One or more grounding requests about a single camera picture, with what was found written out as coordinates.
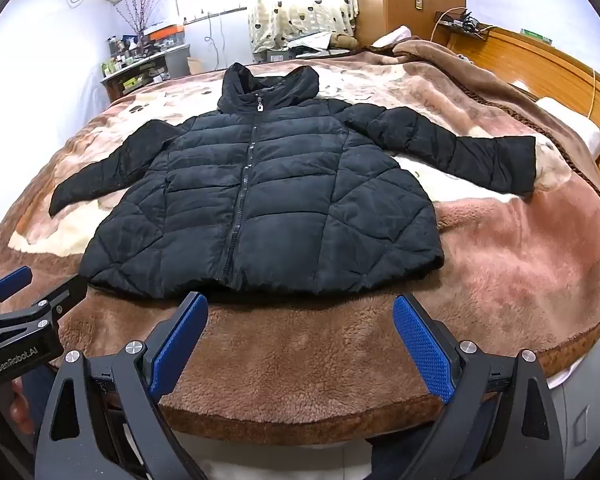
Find yellow cable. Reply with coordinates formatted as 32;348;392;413
587;62;600;133

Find dried flower branches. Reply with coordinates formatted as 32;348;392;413
115;0;174;44

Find black puffer jacket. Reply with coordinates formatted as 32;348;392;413
49;62;538;302

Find white folded cloth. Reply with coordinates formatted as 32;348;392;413
372;25;416;49

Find patterned pillow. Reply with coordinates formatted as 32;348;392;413
247;0;359;54

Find person's left hand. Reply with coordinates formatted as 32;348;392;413
10;379;36;436

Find brown printed fleece blanket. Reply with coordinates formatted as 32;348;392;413
0;35;600;448

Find brown stuffed toy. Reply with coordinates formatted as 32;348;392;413
329;32;359;52

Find black wire wall shelf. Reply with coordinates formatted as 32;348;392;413
432;9;491;41

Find wooden headboard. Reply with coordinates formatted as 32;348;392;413
447;25;600;211

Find white pillow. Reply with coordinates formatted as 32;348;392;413
535;96;600;159

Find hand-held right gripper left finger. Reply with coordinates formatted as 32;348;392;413
34;291;211;480

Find grey bed frame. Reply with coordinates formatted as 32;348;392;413
545;332;600;480

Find pile of boxes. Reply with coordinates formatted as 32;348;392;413
252;32;332;64

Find cluttered grey desk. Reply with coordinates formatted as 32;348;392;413
100;42;192;103

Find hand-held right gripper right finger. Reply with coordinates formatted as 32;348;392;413
392;294;566;480

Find orange box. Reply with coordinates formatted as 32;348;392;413
142;25;184;44

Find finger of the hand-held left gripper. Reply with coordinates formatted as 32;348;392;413
0;266;34;318
31;274;90;327

